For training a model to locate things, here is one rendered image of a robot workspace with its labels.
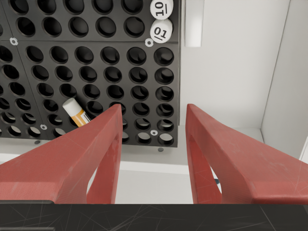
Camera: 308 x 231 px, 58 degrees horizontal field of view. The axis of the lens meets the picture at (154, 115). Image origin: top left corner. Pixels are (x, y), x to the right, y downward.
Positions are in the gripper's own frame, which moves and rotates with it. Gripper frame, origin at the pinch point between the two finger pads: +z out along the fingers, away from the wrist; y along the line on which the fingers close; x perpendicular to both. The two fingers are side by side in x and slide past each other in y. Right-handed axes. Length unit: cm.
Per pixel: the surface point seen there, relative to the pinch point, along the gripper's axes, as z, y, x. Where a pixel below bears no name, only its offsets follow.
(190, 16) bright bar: 12.1, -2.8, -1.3
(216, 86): 12.9, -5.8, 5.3
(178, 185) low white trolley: 20.9, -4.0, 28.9
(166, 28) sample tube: 5.9, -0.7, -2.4
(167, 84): 7.1, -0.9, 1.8
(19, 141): 11.4, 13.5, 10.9
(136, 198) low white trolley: 21.9, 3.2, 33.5
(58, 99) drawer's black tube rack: 8.2, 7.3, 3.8
